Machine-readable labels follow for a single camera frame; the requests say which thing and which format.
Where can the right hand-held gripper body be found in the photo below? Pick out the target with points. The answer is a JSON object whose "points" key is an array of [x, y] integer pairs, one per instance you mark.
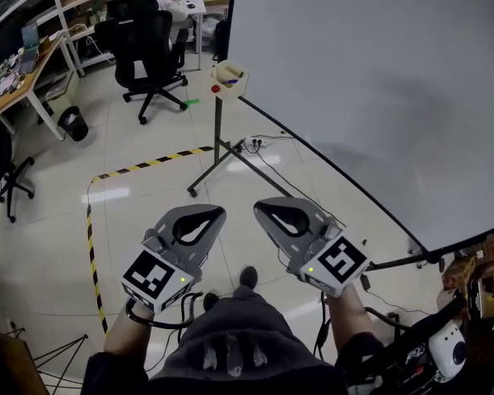
{"points": [[337, 261]]}

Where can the person's dark clothing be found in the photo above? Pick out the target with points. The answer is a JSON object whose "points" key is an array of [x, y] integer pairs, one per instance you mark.
{"points": [[239, 315]]}

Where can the person's right forearm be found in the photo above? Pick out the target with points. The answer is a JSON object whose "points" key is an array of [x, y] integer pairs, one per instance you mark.
{"points": [[348, 319]]}

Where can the green tape piece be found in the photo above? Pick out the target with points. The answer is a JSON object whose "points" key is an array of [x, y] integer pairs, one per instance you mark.
{"points": [[192, 103]]}

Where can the black monitor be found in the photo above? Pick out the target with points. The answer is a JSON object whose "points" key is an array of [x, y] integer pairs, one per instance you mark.
{"points": [[0, 43]]}

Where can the person's left shoe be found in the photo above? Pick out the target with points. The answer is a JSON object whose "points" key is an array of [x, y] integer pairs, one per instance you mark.
{"points": [[211, 301]]}

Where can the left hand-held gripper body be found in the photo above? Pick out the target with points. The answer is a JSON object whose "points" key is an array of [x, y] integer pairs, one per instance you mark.
{"points": [[148, 278]]}

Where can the open grey laptop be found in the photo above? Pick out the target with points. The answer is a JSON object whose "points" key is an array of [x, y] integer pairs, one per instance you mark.
{"points": [[29, 35]]}

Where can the white power strip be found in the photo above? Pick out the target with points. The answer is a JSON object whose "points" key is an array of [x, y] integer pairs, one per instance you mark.
{"points": [[257, 142]]}

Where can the yellow black hazard tape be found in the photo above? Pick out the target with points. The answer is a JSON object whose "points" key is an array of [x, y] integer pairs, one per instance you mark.
{"points": [[148, 164]]}

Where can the large whiteboard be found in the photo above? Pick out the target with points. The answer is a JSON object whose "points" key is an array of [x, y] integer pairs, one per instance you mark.
{"points": [[374, 97]]}

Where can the person's left forearm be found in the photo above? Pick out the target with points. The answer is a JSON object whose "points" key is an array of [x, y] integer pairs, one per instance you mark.
{"points": [[125, 331]]}

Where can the cream marker tray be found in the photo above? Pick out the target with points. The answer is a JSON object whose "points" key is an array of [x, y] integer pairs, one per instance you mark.
{"points": [[230, 93]]}

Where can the person's right shoe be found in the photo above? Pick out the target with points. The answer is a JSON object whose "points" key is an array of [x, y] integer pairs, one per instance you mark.
{"points": [[248, 277]]}

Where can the white round camera device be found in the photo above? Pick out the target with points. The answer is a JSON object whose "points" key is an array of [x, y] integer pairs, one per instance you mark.
{"points": [[446, 344]]}

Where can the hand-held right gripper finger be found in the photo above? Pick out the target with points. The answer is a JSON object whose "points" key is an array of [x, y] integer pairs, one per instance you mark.
{"points": [[319, 218], [286, 247]]}

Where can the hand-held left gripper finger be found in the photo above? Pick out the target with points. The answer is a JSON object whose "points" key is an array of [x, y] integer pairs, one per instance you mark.
{"points": [[164, 224], [206, 247]]}

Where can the blue marker pen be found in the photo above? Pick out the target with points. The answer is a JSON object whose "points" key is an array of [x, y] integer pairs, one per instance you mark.
{"points": [[230, 82]]}

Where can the wooden desk white legs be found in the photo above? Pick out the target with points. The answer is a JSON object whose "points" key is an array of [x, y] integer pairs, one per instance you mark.
{"points": [[24, 85]]}

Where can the cardboard crate with striped tape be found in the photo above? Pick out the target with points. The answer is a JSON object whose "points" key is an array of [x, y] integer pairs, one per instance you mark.
{"points": [[490, 298]]}

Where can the white table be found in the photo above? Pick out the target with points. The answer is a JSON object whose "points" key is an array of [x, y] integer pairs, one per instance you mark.
{"points": [[197, 12]]}

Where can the cluster of small desk items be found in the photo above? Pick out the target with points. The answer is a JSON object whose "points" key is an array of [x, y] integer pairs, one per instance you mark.
{"points": [[2, 80]]}

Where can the white shelf rack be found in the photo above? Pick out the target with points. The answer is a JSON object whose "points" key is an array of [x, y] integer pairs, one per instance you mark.
{"points": [[68, 35]]}

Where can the black mesh office chair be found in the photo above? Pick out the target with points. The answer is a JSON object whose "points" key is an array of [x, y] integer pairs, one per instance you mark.
{"points": [[144, 47]]}

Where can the brown wooden board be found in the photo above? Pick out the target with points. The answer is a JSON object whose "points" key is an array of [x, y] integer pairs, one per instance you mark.
{"points": [[8, 364]]}

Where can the person's shoe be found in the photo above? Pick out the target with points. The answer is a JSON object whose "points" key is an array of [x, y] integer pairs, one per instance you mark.
{"points": [[248, 277], [211, 301]]}

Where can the black waste bin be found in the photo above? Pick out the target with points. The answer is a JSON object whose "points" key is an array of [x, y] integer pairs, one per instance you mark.
{"points": [[74, 126]]}

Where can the black backpack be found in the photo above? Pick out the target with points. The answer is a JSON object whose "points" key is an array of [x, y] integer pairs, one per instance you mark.
{"points": [[221, 39]]}

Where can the pale cardboard carton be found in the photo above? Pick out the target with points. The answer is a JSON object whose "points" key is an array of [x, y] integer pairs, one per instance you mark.
{"points": [[63, 93]]}

